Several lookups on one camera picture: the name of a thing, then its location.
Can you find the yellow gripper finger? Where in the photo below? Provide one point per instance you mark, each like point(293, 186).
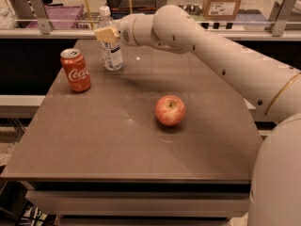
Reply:
point(107, 34)

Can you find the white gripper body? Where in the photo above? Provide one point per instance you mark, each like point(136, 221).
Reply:
point(126, 29)

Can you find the clear plastic water bottle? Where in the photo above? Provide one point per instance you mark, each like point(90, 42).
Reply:
point(111, 52)

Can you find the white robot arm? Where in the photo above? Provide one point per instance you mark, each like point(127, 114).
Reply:
point(273, 87)

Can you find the purple plastic crate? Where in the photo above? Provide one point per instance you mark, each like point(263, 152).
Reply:
point(64, 17)

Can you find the red Coca-Cola can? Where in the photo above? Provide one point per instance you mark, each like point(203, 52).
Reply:
point(75, 68)

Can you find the glass railing barrier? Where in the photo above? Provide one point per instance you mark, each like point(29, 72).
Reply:
point(253, 22)

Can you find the red apple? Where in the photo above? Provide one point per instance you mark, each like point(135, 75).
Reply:
point(170, 110)

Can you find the cardboard box with label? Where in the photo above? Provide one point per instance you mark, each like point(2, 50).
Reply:
point(220, 9)

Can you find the grey table drawer base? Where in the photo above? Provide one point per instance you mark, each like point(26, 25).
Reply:
point(139, 204)

